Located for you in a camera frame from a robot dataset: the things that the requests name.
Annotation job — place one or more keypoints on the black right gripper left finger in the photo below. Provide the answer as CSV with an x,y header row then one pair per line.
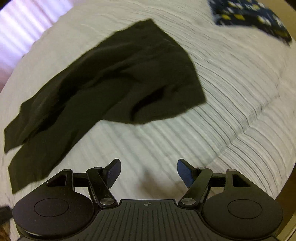
x,y
66,203

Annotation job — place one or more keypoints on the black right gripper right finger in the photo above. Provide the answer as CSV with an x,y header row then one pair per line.
x,y
229,204

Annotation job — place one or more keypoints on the black garment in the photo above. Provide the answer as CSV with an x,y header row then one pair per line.
x,y
137,75

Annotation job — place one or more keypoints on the pink curtain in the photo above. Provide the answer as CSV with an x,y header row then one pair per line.
x,y
22,24

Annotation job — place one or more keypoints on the navy patterned folded garment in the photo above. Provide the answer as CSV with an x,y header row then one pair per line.
x,y
249,14

